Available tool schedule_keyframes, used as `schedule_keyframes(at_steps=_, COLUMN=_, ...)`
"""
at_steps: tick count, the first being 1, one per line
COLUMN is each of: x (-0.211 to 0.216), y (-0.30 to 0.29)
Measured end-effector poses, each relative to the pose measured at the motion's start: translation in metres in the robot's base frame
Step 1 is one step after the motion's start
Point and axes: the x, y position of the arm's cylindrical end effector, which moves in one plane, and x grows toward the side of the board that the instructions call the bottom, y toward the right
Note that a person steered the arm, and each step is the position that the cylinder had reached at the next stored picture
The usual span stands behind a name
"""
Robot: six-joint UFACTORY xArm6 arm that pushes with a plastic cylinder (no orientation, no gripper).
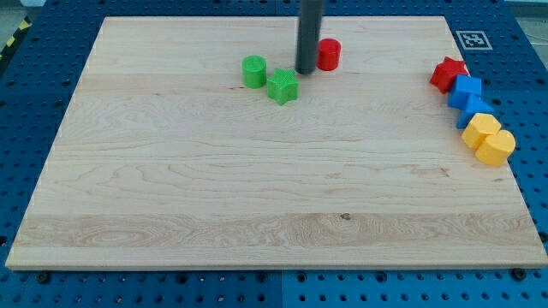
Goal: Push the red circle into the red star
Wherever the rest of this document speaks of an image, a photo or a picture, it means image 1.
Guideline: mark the black bolt front right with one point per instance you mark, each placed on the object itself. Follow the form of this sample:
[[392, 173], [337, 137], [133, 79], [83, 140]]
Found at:
[[518, 274]]

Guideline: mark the red cylinder block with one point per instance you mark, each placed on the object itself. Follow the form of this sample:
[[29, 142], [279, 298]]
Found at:
[[329, 51]]

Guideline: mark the white fiducial marker tag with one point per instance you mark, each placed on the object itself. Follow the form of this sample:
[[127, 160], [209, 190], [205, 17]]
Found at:
[[473, 40]]

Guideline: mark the wooden board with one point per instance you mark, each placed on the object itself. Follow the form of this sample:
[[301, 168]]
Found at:
[[164, 160]]

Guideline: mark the green cylinder block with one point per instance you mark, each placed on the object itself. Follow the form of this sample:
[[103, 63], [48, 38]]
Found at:
[[253, 71]]

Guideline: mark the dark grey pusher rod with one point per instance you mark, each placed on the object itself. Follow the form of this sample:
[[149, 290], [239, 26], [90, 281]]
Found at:
[[308, 32]]

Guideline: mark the red star block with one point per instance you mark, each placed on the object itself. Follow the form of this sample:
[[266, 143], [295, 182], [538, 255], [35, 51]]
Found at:
[[445, 73]]

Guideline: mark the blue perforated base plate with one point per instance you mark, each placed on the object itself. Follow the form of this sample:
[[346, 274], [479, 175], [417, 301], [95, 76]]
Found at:
[[35, 92]]

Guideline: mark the black bolt front left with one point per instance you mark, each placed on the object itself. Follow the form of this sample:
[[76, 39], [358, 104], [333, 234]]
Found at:
[[43, 277]]

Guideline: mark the blue triangle block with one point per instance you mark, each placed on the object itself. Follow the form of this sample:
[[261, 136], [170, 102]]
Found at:
[[469, 107]]

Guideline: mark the yellow hexagon block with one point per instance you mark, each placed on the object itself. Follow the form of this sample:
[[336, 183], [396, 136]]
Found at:
[[478, 128]]

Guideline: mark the green star block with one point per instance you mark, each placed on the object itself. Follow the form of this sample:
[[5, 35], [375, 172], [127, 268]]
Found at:
[[283, 86]]

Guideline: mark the black bolt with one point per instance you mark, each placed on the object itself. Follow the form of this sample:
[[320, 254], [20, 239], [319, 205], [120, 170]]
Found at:
[[518, 274], [43, 277]]

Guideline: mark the yellow heart block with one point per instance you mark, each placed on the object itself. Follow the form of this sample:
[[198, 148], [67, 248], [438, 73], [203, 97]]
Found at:
[[497, 148]]

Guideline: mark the blue cube block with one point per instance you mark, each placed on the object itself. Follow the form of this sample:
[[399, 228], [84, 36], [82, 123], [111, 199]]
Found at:
[[463, 87]]

